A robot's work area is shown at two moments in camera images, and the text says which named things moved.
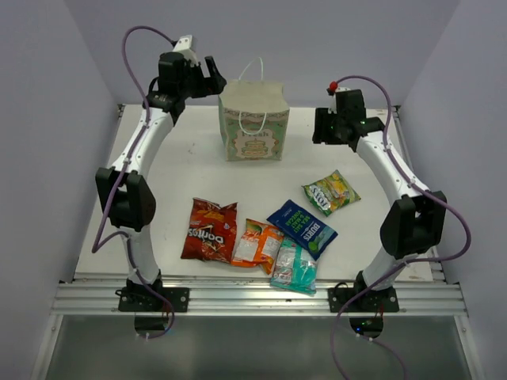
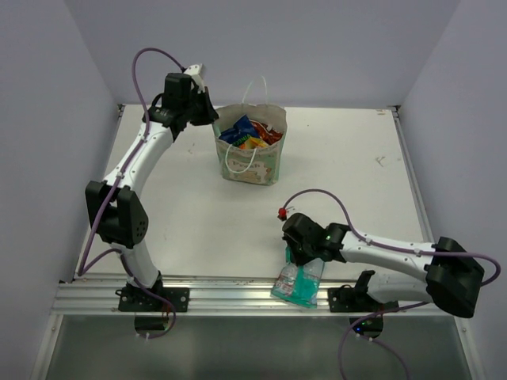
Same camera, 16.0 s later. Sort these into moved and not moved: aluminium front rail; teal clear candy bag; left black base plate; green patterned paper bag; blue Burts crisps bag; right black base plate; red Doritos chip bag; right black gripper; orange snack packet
Moved: teal clear candy bag; red Doritos chip bag; green patterned paper bag; orange snack packet; blue Burts crisps bag; right black gripper
Not moved: aluminium front rail; right black base plate; left black base plate
